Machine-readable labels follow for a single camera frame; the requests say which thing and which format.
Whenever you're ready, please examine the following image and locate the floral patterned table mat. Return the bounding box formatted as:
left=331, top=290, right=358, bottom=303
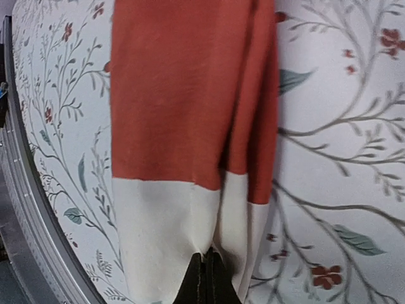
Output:
left=12, top=1, right=404, bottom=303

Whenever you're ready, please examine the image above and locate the front aluminium rail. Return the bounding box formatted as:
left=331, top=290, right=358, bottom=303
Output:
left=1, top=16, right=104, bottom=303

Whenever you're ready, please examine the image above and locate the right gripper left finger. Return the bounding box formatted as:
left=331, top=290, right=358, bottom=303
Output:
left=173, top=253, right=206, bottom=304

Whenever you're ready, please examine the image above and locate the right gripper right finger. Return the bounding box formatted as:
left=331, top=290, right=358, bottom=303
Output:
left=204, top=248, right=241, bottom=304

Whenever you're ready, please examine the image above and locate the red cloth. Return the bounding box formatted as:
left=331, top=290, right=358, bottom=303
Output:
left=109, top=1, right=279, bottom=303

